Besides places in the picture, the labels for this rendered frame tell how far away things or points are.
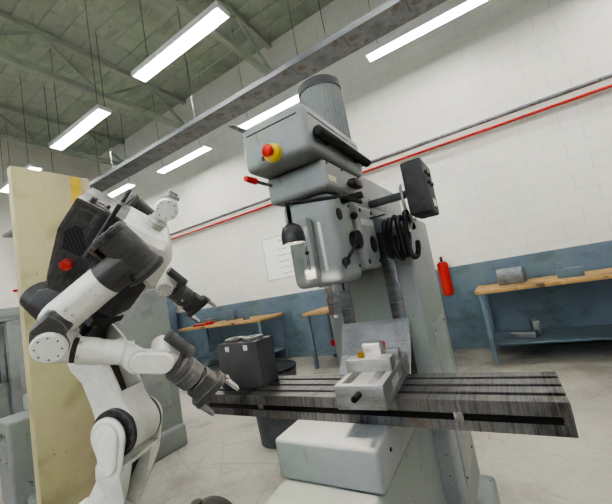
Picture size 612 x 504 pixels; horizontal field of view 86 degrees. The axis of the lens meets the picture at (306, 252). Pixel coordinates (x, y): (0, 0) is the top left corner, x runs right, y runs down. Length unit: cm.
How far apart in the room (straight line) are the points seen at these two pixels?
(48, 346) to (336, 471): 81
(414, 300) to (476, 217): 389
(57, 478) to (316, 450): 173
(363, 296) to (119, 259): 104
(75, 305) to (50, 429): 155
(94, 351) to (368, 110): 559
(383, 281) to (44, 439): 199
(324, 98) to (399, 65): 470
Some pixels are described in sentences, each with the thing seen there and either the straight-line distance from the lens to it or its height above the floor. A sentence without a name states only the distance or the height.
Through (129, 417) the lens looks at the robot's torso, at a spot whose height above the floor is 104.
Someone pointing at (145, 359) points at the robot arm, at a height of 121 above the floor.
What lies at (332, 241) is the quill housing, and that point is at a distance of 110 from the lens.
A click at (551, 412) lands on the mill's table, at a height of 92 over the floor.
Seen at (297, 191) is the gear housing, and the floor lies 165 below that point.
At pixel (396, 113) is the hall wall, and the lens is 589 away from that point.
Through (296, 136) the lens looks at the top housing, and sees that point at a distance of 108.
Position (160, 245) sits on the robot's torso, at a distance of 107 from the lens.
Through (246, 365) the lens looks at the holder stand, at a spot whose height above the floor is 104.
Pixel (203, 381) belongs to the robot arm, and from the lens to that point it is 109.
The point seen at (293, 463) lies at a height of 80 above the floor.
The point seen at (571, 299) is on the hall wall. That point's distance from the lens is 536.
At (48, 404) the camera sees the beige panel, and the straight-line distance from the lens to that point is 244.
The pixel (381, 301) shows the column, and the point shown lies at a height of 119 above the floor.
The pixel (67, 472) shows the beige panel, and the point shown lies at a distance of 256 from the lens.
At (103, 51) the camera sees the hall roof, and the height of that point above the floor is 620.
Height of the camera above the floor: 133
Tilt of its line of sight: 6 degrees up
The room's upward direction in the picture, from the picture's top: 10 degrees counter-clockwise
